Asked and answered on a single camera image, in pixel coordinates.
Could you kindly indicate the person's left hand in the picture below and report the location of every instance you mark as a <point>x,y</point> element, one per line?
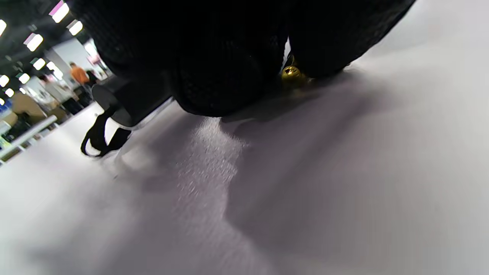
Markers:
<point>214,57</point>

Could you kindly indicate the small gold metal object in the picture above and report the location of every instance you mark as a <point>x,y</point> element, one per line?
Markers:
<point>292,74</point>

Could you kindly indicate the group of ceiling lights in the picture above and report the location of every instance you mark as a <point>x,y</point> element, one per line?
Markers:
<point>34,41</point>

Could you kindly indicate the brown cardboard box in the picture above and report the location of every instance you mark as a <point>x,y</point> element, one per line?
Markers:
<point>26,105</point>

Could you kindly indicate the white background table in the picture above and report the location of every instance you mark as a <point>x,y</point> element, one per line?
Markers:
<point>26,134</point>

